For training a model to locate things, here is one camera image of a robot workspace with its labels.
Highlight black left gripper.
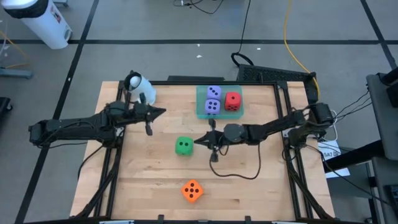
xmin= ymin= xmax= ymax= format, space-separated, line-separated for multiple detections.
xmin=133 ymin=92 xmax=167 ymax=136

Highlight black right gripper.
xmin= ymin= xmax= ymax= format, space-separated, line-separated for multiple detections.
xmin=194 ymin=118 xmax=228 ymax=163

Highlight green foam die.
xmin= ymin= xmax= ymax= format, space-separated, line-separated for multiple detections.
xmin=175 ymin=136 xmax=194 ymax=157

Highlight purple foam die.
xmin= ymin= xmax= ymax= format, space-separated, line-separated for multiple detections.
xmin=206 ymin=85 xmax=223 ymax=101
xmin=204 ymin=98 xmax=221 ymax=116

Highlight red foam die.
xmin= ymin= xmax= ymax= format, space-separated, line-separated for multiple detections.
xmin=224 ymin=91 xmax=242 ymax=112

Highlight orange foam die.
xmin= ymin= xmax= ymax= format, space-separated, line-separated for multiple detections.
xmin=181 ymin=179 xmax=205 ymax=204

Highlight teal translucent plastic bin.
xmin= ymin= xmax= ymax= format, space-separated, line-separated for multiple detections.
xmin=195 ymin=85 xmax=244 ymax=120

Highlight white paper label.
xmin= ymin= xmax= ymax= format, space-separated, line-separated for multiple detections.
xmin=317 ymin=139 xmax=351 ymax=179

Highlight white cylindrical waste bin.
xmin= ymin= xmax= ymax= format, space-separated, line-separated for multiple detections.
xmin=1 ymin=0 xmax=73 ymax=50

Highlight grey stand base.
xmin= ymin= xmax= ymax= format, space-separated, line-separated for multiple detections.
xmin=0 ymin=67 xmax=34 ymax=80

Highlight grey cart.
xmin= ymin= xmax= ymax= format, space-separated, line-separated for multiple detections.
xmin=366 ymin=73 xmax=398 ymax=161

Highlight white camera on stand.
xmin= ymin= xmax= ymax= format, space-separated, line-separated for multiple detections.
xmin=123 ymin=72 xmax=157 ymax=106

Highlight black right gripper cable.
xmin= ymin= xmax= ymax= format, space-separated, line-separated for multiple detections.
xmin=209 ymin=142 xmax=262 ymax=180

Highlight black aluminium table frame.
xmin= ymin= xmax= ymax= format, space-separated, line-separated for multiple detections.
xmin=70 ymin=80 xmax=335 ymax=224

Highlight black floor cables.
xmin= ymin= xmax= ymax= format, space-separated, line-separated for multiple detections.
xmin=173 ymin=0 xmax=224 ymax=15

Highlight long black cable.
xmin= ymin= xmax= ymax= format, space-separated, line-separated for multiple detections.
xmin=230 ymin=0 xmax=254 ymax=68

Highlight white cables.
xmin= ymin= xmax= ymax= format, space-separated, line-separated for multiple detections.
xmin=310 ymin=107 xmax=339 ymax=141

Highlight yellow cable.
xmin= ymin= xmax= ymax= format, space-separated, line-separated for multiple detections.
xmin=282 ymin=0 xmax=320 ymax=100

